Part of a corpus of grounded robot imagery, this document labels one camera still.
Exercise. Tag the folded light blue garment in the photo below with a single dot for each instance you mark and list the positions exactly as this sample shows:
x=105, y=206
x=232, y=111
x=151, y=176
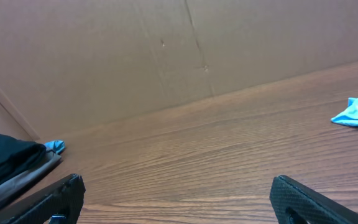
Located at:
x=58, y=146

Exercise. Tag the cardboard back wall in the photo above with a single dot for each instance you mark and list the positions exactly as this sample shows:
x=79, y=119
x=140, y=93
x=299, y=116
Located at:
x=70, y=65

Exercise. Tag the folded black garment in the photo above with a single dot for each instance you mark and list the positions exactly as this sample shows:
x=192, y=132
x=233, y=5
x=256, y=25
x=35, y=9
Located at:
x=17, y=156

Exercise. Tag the folded grey garment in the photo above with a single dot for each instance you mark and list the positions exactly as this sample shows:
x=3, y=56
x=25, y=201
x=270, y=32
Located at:
x=13, y=187

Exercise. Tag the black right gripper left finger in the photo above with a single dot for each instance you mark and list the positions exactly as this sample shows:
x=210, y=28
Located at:
x=60, y=202

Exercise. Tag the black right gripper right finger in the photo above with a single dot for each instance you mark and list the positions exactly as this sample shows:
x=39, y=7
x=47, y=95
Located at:
x=295, y=203

